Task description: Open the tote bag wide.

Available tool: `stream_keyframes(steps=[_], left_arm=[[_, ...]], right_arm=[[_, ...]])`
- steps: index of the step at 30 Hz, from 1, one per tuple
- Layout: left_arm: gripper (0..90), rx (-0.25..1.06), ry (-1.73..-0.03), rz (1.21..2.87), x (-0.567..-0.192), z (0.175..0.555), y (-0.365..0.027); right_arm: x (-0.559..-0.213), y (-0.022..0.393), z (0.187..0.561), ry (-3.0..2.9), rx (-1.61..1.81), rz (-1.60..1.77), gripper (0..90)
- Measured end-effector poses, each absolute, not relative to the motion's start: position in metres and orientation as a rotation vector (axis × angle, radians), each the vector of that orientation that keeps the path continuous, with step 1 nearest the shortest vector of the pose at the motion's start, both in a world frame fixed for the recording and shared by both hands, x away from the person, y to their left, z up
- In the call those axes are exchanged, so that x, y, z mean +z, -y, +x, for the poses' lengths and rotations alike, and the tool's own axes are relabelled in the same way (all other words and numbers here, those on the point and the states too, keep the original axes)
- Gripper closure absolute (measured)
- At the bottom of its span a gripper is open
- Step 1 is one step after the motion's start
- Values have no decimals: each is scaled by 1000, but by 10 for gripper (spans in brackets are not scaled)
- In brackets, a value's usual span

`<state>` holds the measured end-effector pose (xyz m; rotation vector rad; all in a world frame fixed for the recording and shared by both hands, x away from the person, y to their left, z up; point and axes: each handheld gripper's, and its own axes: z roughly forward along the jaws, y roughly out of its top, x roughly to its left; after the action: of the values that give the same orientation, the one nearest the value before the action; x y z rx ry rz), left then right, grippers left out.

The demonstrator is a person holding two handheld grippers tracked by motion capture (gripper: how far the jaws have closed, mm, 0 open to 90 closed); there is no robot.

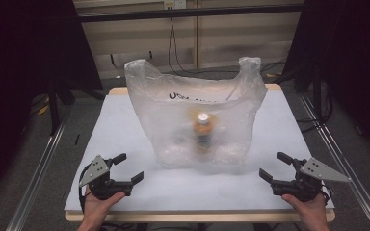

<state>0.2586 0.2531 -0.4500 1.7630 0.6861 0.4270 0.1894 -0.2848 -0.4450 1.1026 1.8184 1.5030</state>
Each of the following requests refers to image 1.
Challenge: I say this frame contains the silver metal floor rail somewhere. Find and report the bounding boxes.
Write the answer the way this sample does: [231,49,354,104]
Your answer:
[5,112,70,231]
[299,94,370,231]

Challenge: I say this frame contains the white wall power outlet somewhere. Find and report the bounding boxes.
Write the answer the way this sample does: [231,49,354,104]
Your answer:
[163,0,187,10]

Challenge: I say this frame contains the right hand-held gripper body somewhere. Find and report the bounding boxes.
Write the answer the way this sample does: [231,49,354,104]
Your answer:
[271,157,353,202]

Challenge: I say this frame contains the black metal stand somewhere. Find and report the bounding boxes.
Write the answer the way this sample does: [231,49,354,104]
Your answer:
[274,65,327,123]
[46,78,105,136]

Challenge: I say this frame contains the translucent white plastic bag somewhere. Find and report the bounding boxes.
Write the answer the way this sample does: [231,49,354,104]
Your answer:
[123,57,269,170]

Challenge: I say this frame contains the person's right hand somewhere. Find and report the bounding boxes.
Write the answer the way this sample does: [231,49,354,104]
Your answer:
[281,192,330,231]

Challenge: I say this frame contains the person's left hand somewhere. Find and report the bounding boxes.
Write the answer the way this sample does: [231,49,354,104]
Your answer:
[76,187,126,231]

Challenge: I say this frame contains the orange bottle with white cap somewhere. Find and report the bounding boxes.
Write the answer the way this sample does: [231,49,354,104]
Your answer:
[192,112,215,156]

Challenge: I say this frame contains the black curtain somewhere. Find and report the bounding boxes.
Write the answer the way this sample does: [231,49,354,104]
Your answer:
[0,0,104,206]
[283,0,370,163]

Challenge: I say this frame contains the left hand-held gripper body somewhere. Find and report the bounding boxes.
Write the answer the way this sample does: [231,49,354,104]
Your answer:
[78,154,133,200]

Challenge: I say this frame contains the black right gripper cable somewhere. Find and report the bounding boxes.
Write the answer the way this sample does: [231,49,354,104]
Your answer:
[321,184,335,204]

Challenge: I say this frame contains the white table mat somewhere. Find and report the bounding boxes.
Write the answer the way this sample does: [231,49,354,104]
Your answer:
[65,93,335,213]

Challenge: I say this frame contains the black hanging wall cable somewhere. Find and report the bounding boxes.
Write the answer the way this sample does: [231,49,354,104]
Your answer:
[168,16,240,77]

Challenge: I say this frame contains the black horizontal metal bar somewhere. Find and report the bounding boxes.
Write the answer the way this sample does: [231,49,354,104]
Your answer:
[76,3,304,23]

